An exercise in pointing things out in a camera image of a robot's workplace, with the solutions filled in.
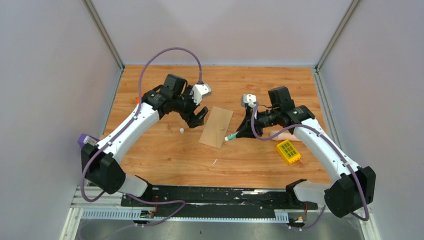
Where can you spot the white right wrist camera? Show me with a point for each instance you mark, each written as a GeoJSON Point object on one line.
{"type": "Point", "coordinates": [248, 100]}

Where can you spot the yellow building block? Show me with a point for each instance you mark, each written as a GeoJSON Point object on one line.
{"type": "Point", "coordinates": [288, 152]}

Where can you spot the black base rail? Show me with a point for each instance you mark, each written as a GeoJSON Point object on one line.
{"type": "Point", "coordinates": [230, 202]}

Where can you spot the white green glue stick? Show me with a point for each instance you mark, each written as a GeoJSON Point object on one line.
{"type": "Point", "coordinates": [231, 137]}

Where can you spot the orange curved toy track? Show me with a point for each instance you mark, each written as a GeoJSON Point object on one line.
{"type": "Point", "coordinates": [137, 98]}

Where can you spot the pink toy microphone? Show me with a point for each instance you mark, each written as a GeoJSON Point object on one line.
{"type": "Point", "coordinates": [285, 136]}

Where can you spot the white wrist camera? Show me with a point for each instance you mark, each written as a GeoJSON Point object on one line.
{"type": "Point", "coordinates": [248, 100]}
{"type": "Point", "coordinates": [199, 92]}

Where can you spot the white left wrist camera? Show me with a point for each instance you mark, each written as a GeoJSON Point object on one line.
{"type": "Point", "coordinates": [199, 92]}

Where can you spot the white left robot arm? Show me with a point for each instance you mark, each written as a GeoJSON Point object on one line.
{"type": "Point", "coordinates": [100, 161]}

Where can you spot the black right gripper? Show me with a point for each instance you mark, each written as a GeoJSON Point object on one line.
{"type": "Point", "coordinates": [244, 129]}

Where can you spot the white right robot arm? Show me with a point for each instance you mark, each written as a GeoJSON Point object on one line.
{"type": "Point", "coordinates": [352, 186]}

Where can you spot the white slotted cable duct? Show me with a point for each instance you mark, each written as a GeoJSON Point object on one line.
{"type": "Point", "coordinates": [140, 215]}

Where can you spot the purple box with card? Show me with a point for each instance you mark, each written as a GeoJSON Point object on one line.
{"type": "Point", "coordinates": [84, 139]}

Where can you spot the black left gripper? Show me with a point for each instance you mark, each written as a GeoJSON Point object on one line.
{"type": "Point", "coordinates": [198, 120]}

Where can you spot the tan paper envelope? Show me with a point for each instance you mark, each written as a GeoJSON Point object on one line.
{"type": "Point", "coordinates": [216, 127]}

